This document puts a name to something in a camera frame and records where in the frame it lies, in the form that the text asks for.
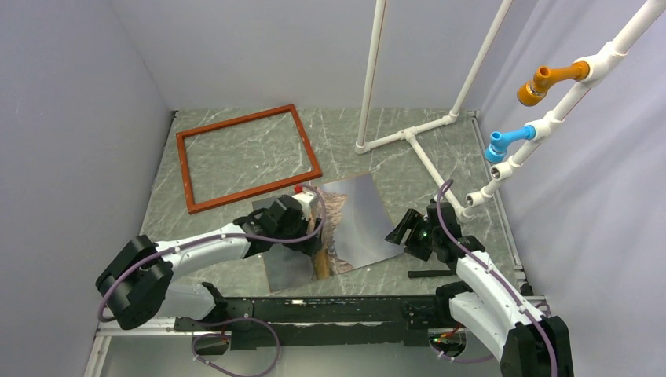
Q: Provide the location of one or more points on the orange pipe fitting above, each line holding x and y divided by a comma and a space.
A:
544, 78

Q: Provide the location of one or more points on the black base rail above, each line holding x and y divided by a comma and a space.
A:
250, 323

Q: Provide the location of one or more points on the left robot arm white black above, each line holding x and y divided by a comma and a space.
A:
139, 283

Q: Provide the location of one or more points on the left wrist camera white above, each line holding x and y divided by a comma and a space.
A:
308, 201

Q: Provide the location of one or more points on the black handle hammer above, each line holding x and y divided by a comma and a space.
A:
417, 274

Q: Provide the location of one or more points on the mountain photo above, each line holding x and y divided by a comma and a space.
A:
353, 237

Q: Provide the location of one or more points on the red wooden picture frame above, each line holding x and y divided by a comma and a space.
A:
193, 207

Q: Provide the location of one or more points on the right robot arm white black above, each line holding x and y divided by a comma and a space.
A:
523, 339

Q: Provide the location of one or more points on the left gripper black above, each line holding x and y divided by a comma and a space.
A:
311, 246

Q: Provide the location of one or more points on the blue pipe fitting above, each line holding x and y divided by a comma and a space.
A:
499, 142

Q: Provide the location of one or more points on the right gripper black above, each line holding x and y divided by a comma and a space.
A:
411, 220

